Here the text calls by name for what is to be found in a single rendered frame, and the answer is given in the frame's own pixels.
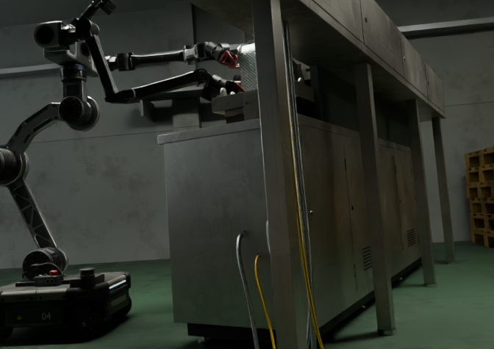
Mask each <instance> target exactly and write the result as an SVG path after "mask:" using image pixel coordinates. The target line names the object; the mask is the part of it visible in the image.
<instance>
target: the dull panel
mask: <svg viewBox="0 0 494 349"><path fill-rule="evenodd" d="M309 72H310V81H311V87H312V88H313V91H314V100H315V102H313V103H312V107H313V116H314V118H315V119H318V120H322V121H325V122H327V123H332V124H334V125H337V126H342V127H344V128H347V129H351V130H354V131H357V132H359V118H358V109H357V94H356V87H355V86H354V85H352V84H350V83H348V82H347V81H345V80H343V79H341V78H340V77H338V76H336V75H334V74H333V73H331V72H329V71H327V70H326V69H324V68H322V67H321V66H319V65H313V66H310V67H309ZM373 98H374V106H375V114H376V129H377V137H378V138H380V139H383V140H387V141H390V142H393V143H397V144H400V145H404V146H406V147H410V139H409V125H408V117H407V115H405V114H404V113H402V112H399V111H398V110H397V109H394V108H393V107H391V106H389V105H388V104H386V103H384V102H382V101H380V100H379V99H377V98H375V97H373ZM410 148H411V147H410Z"/></svg>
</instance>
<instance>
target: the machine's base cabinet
mask: <svg viewBox="0 0 494 349"><path fill-rule="evenodd" d="M298 133H299V140H300V148H301V163H302V170H303V177H304V191H305V198H306V205H307V219H308V227H309V243H310V255H311V268H312V293H313V301H314V310H315V317H316V320H317V324H318V330H319V333H320V336H321V337H322V336H323V335H324V334H325V333H327V332H328V331H330V330H331V329H332V328H334V327H335V326H336V325H337V324H339V323H340V322H342V321H343V320H344V319H346V318H347V317H348V316H349V315H351V314H352V313H354V312H355V311H356V310H358V309H365V308H366V305H365V304H366V303H367V302H368V301H369V300H371V299H372V298H374V297H375V295H374V286H373V271H372V262H371V247H370V239H369V230H368V215H367V207H366V198H365V183H364V174H363V166H362V150H361V142H360V140H358V139H355V138H352V137H346V136H344V135H341V134H335V133H332V132H328V131H324V130H321V129H316V128H312V127H309V126H305V125H301V124H298ZM164 157H165V182H166V195H167V208H168V233H169V245H170V258H171V283H172V296H173V321H174V322H175V323H187V334H188V336H196V337H202V338H199V339H198V344H208V343H211V341H212V338H220V339H236V340H243V341H252V342H253V341H254V339H253V334H252V329H251V321H250V317H249V313H248V306H247V302H246V295H245V292H244V288H243V282H242V278H241V275H240V270H239V266H238V262H237V251H236V242H237V237H238V236H239V235H238V232H239V231H240V230H244V231H245V232H246V236H245V237H243V238H242V240H241V244H240V252H241V258H242V262H243V269H244V272H245V275H246V281H247V285H248V290H249V294H250V297H251V304H252V308H253V312H254V319H255V323H256V328H257V336H258V341H259V342H267V343H272V341H271V334H270V330H269V326H268V321H267V317H266V313H265V309H264V306H263V302H262V298H261V294H260V292H259V287H258V284H257V279H256V274H255V260H256V257H257V252H260V251H261V252H262V257H259V258H258V261H257V272H258V277H259V283H260V286H261V289H262V294H263V296H264V299H265V304H266V307H267V310H268V315H269V318H270V322H271V328H272V332H273V338H274V342H275V343H276V344H277V342H276V324H275V313H274V303H273V284H272V273H271V255H270V252H269V248H268V241H267V234H266V224H267V220H268V215H267V205H266V194H265V175H264V165H263V155H262V136H261V129H253V130H248V131H243V132H235V133H229V134H221V135H215V136H211V137H202V138H197V139H192V140H183V141H179V142H173V143H164ZM379 161H380V168H381V177H382V192H383V200H384V215H385V223H386V231H387V247H388V254H389V263H390V277H391V284H392V283H394V282H395V281H399V280H402V279H403V278H402V276H403V275H404V274H406V273H407V272H409V271H410V270H411V269H412V268H414V267H415V266H416V265H418V264H422V257H421V249H420V235H419V228H418V213H417V206H416V198H415V184H414V176H413V169H412V155H411V153H409V152H406V151H400V150H398V149H394V148H389V147H386V146H383V145H379ZM211 337H212V338H211Z"/></svg>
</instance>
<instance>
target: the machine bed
mask: <svg viewBox="0 0 494 349"><path fill-rule="evenodd" d="M297 117H298V124H301V125H305V126H309V127H312V128H316V129H321V130H324V131H328V132H332V133H335V134H341V135H344V136H346V137H352V138H355V139H358V140H360V133H359V132H357V131H354V130H351V129H347V128H344V127H342V126H337V125H334V124H332V123H327V122H325V121H322V120H318V119H315V118H311V117H308V116H306V115H301V114H298V113H297ZM253 129H261V126H260V118H257V119H253V120H245V121H240V122H235V123H228V124H223V125H218V126H210V127H205V128H200V129H193V130H188V131H183V132H175V133H170V134H162V135H158V144H159V145H164V143H173V142H179V141H183V140H192V139H197V138H202V137H211V136H215V135H221V134H229V133H235V132H243V131H248V130H253ZM378 145H383V146H386V147H389V148H394V149H398V150H400V151H406V152H409V153H411V148H410V147H406V146H404V145H400V144H397V143H393V142H390V141H387V140H383V139H380V138H378Z"/></svg>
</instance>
